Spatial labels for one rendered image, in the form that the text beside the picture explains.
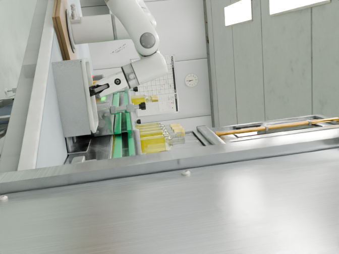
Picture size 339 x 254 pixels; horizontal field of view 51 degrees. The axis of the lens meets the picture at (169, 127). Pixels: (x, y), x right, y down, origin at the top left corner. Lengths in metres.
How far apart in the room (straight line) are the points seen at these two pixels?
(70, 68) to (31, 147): 0.34
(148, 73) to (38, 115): 0.39
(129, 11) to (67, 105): 0.33
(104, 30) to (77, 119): 0.39
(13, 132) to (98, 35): 0.56
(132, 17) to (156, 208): 0.83
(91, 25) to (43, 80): 0.42
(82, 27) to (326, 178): 1.10
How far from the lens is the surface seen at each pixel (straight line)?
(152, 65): 1.10
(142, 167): 0.38
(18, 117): 0.95
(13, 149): 0.87
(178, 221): 0.28
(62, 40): 1.22
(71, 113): 1.07
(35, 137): 0.81
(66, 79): 1.06
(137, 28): 1.06
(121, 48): 7.22
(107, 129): 1.26
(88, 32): 1.33
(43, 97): 0.92
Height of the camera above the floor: 0.95
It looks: 6 degrees up
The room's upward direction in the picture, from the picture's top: 83 degrees clockwise
